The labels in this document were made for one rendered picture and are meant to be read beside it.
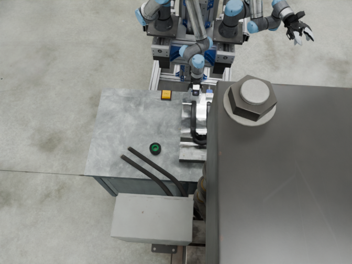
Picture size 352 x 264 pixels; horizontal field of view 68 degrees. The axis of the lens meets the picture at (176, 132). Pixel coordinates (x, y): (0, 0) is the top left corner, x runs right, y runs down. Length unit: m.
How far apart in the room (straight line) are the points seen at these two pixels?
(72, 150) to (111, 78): 0.95
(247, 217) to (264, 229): 0.03
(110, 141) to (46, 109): 1.43
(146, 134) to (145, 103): 0.26
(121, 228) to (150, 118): 1.06
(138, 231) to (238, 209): 0.59
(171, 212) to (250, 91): 0.63
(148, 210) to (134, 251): 1.49
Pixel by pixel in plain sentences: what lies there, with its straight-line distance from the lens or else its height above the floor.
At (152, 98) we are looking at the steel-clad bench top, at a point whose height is 0.80.
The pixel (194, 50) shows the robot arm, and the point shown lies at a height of 1.24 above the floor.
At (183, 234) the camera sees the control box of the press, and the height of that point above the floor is 1.47.
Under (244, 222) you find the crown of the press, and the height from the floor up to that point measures 2.01.
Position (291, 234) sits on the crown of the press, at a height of 2.01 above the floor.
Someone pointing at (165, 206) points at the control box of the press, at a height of 1.47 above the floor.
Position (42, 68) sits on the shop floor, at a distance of 3.56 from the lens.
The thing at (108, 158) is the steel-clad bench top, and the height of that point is 0.80.
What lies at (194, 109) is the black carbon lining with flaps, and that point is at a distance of 1.88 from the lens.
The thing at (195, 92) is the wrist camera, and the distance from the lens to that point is 1.75.
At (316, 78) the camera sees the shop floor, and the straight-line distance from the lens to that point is 3.55.
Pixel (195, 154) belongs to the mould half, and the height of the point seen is 0.86.
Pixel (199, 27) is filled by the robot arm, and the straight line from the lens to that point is 1.71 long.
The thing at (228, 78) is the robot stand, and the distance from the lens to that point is 2.92.
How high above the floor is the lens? 2.49
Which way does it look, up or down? 65 degrees down
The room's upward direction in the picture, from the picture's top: 1 degrees clockwise
